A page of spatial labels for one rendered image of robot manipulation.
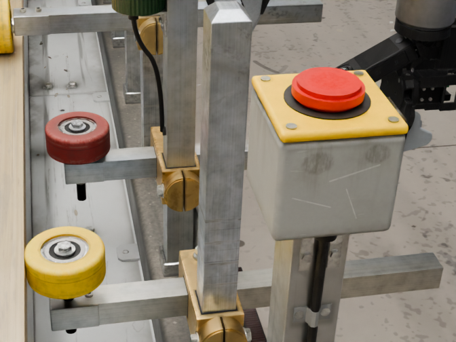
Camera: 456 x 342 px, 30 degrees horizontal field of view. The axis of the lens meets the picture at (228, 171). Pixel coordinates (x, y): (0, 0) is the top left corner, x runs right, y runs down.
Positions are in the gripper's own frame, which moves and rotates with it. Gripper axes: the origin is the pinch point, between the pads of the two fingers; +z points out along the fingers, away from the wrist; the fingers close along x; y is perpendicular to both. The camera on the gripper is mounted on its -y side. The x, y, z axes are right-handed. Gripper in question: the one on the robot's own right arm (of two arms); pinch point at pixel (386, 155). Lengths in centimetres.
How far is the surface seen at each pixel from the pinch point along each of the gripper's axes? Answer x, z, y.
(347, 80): -55, -40, -29
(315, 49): 213, 83, 61
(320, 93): -56, -40, -31
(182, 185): -8.5, -3.4, -30.1
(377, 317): 54, 83, 30
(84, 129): -0.7, -7.6, -41.4
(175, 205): -8.6, -0.6, -31.1
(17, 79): 15, -7, -50
